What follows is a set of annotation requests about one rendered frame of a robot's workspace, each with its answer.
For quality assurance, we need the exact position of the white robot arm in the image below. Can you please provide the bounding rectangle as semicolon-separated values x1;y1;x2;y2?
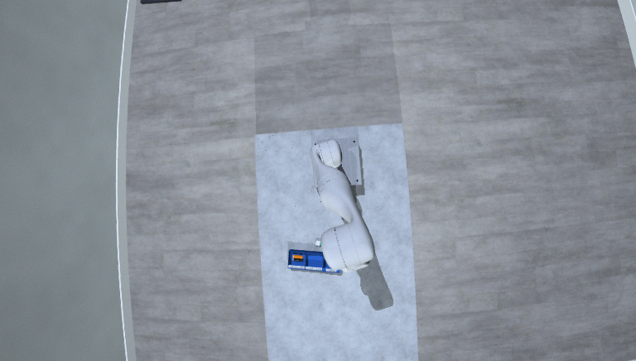
311;140;375;272

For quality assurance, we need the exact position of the blue three-compartment bin rack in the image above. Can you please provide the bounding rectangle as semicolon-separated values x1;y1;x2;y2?
288;249;340;273

